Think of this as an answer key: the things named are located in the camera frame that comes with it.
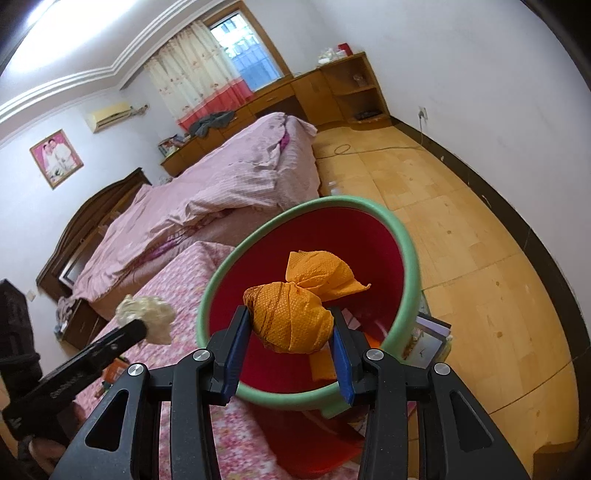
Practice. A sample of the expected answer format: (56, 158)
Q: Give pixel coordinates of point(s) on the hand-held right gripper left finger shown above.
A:
(235, 355)

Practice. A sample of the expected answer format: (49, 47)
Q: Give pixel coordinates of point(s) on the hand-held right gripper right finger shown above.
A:
(344, 360)

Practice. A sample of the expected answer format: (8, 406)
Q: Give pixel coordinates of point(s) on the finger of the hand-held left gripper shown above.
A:
(124, 339)

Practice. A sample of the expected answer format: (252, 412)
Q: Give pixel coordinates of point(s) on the yellow honeycomb paper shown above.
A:
(324, 369)

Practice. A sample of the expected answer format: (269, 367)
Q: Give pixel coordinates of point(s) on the white tissue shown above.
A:
(147, 318)

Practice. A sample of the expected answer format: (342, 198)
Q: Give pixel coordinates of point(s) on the orange napkin ball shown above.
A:
(295, 314)

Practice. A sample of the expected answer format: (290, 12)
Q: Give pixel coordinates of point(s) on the red bucket with green rim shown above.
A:
(323, 230)

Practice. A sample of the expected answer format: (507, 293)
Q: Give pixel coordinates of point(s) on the person's left hand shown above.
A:
(48, 443)

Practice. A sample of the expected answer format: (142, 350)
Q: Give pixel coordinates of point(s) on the dark wooden nightstand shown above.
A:
(85, 325)

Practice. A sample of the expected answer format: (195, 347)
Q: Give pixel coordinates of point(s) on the pile of clothes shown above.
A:
(67, 314)

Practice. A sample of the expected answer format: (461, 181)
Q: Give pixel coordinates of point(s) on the pink floral tablecloth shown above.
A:
(184, 300)

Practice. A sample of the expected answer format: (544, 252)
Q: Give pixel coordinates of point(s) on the dark wooden bed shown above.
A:
(87, 221)

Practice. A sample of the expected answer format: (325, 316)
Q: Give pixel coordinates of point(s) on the pink checked blanket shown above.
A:
(207, 184)

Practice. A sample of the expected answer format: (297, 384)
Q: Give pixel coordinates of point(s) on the framed wedding photo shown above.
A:
(56, 158)

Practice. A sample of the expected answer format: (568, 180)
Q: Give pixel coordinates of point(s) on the row of books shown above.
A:
(170, 145)

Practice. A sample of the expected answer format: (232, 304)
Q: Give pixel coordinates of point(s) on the grey clothing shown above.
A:
(212, 122)

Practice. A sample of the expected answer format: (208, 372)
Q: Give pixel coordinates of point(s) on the small black device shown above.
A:
(369, 114)

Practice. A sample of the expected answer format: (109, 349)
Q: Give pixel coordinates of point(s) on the long wooden desk cabinet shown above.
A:
(277, 99)

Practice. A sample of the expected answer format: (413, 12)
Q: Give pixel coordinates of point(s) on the wooden corner shelf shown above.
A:
(355, 99)

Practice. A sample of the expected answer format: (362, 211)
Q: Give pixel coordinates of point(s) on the cream and red curtain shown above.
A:
(198, 74)

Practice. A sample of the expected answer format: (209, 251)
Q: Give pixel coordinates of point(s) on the white plastic bag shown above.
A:
(330, 55)

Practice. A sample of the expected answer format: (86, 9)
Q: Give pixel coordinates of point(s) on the barred window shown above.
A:
(249, 46)

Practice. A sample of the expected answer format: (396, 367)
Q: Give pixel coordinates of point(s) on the small red box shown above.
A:
(344, 48)

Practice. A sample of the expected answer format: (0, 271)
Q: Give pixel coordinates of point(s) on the white light switch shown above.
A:
(31, 295)

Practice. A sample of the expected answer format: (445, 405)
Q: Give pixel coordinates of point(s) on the wall air conditioner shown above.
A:
(108, 116)

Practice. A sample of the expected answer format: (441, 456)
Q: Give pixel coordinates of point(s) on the white wall socket with plug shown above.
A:
(422, 113)

